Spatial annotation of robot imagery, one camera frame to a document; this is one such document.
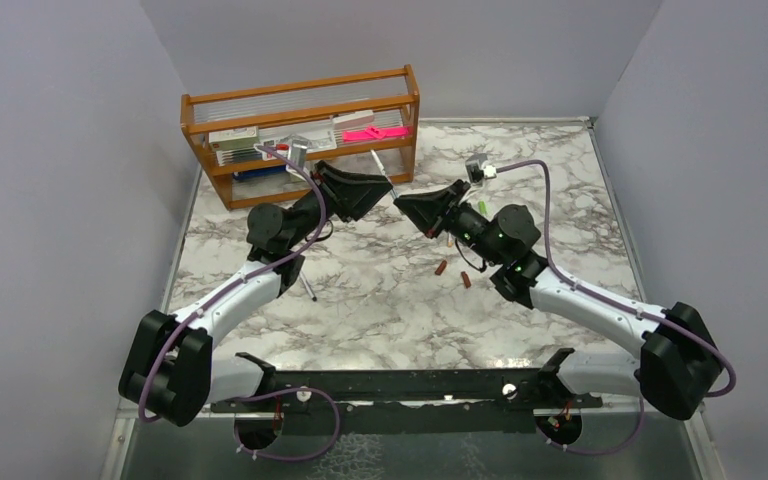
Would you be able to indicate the pink white eraser box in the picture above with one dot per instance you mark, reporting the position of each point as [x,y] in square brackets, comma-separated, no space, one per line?
[353,119]

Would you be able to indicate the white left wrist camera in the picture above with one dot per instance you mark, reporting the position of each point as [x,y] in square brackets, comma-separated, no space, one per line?
[296,153]

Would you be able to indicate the white protractor ruler pack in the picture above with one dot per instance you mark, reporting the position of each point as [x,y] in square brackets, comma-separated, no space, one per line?
[318,140]

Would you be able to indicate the wooden shelf rack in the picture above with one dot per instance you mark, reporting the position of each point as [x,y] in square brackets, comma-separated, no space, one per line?
[393,95]

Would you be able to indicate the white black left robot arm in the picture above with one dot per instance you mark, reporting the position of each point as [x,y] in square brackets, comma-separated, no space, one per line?
[170,372]

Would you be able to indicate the blue box on shelf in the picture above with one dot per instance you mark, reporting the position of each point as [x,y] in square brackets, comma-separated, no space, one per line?
[259,173]

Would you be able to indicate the pink plastic clip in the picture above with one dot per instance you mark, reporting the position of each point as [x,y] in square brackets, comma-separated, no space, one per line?
[373,133]

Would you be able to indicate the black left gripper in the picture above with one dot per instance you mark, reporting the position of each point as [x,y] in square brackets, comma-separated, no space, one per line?
[352,195]

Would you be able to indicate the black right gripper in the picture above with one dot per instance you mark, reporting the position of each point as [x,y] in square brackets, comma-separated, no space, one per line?
[428,210]

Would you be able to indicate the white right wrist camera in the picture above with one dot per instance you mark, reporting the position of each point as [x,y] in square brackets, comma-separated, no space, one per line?
[479,170]

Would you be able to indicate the white green box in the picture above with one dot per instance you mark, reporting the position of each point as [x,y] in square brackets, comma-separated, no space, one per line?
[234,139]

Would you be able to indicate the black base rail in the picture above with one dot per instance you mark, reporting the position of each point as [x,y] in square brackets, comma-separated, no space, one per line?
[393,402]

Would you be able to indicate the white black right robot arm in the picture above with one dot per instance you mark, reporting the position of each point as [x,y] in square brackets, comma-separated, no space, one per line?
[668,354]

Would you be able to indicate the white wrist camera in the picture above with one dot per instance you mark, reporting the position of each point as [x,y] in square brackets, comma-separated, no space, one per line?
[296,153]
[479,170]

